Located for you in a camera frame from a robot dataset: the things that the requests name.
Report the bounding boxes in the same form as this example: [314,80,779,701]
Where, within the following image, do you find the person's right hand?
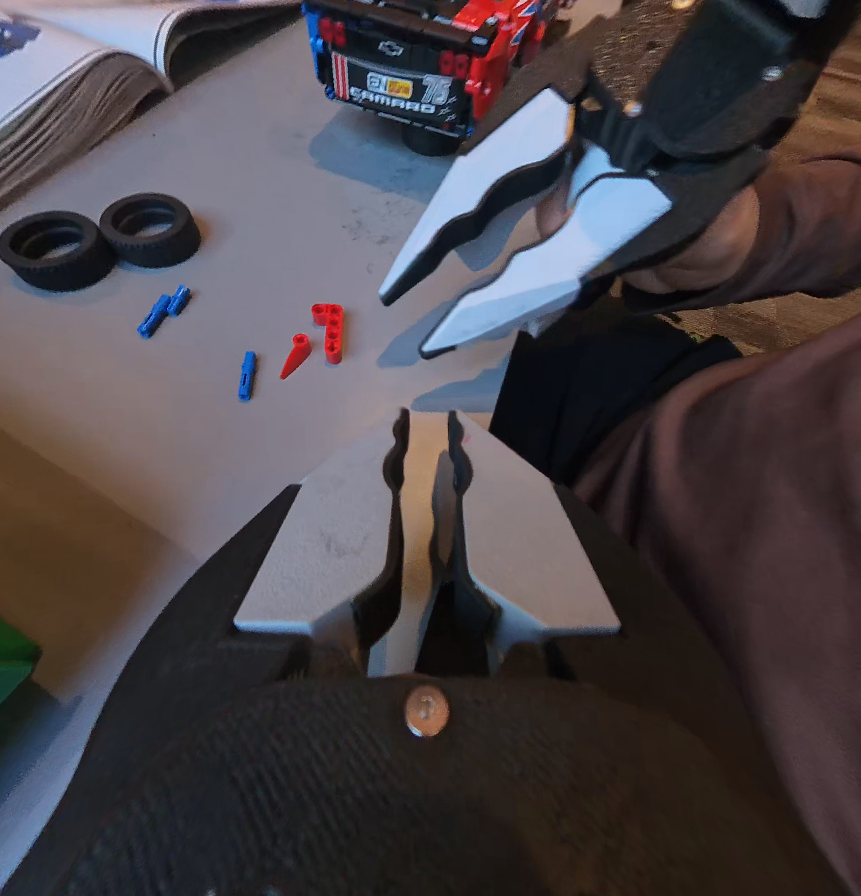
[621,183,762,295]

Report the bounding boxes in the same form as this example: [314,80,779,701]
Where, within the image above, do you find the red cone piece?
[279,333,312,381]

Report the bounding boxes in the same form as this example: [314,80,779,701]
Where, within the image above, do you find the person's black pants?
[488,329,745,487]

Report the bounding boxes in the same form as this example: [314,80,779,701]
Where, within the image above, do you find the black rubber toy tire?
[98,192,202,269]
[0,210,116,294]

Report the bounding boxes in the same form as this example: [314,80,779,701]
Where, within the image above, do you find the person's brown sweater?
[574,308,861,896]

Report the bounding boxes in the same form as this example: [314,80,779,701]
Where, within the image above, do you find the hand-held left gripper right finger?
[445,410,622,676]

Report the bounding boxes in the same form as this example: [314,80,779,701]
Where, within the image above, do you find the green plastic bin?
[0,602,42,725]

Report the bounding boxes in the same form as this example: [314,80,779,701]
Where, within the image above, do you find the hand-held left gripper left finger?
[233,407,412,676]

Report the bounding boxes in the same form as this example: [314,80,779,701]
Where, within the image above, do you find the open instruction booklet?
[0,0,305,218]

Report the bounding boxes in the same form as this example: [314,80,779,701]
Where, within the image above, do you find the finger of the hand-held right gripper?
[418,146,675,361]
[378,86,580,307]

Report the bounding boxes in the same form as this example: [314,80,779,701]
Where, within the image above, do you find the grey desk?
[0,14,586,862]

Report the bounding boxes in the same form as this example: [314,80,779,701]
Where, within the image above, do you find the red angled beam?
[310,302,345,365]

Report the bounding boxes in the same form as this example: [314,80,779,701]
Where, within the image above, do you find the toy brick race car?
[302,0,565,158]

